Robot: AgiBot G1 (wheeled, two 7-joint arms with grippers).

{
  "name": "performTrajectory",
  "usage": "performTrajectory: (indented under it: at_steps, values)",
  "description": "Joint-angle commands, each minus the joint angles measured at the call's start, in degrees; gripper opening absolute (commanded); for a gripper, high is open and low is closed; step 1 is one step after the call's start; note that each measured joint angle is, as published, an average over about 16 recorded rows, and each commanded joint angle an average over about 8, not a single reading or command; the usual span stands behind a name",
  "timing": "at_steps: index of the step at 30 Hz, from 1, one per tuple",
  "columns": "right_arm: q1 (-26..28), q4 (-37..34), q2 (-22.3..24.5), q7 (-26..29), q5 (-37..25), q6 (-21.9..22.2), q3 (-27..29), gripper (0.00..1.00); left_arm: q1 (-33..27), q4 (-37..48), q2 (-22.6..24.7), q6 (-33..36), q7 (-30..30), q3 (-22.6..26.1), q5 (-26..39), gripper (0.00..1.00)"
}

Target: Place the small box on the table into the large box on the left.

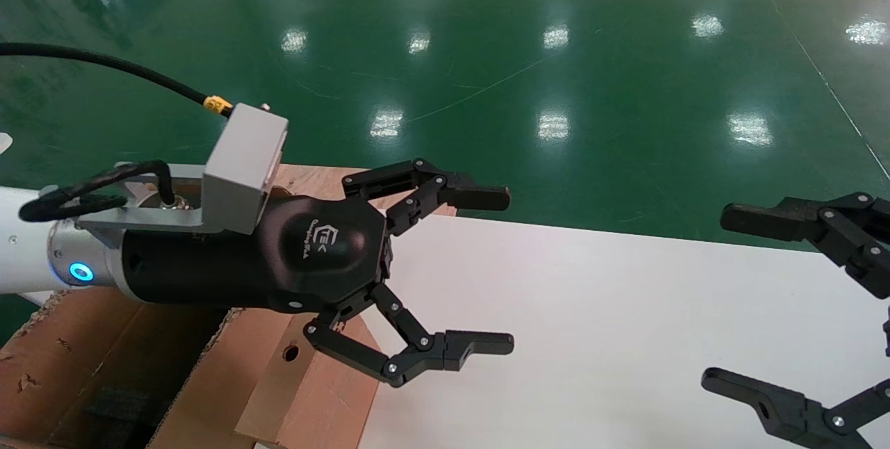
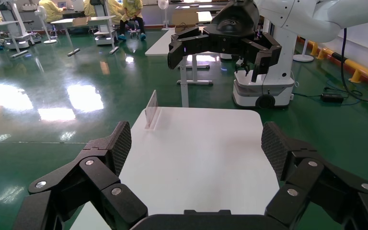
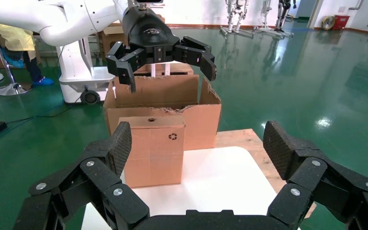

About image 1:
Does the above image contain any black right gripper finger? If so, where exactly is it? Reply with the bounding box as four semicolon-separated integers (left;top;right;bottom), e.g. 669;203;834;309
701;366;890;449
721;192;890;299

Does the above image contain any large open cardboard box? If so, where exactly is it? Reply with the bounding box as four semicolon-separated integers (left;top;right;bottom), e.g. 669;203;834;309
0;288;294;449

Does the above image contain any black cable with yellow tip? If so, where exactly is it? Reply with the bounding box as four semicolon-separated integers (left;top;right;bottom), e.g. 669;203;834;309
0;42;234;119

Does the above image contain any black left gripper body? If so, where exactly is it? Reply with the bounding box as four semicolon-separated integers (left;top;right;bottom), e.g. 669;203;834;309
122;195;391;314

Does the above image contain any wooden plywood board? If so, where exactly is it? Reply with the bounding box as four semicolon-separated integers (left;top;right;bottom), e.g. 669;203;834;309
273;164;460;218

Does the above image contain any short black looped cable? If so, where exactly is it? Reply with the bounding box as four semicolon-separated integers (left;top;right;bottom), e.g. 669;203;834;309
19;161;176;222

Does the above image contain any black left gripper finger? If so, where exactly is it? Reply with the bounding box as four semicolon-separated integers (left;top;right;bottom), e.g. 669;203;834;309
304;282;515;389
342;159;510;238

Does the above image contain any black foam insert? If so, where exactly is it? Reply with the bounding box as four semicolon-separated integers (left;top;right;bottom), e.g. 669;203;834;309
49;385;164;449

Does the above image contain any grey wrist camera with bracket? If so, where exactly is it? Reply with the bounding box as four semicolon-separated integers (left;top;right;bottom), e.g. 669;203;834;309
76;103;289;236

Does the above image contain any small cardboard box with hole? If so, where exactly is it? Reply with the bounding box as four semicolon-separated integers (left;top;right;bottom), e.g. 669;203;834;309
235;313;382;449

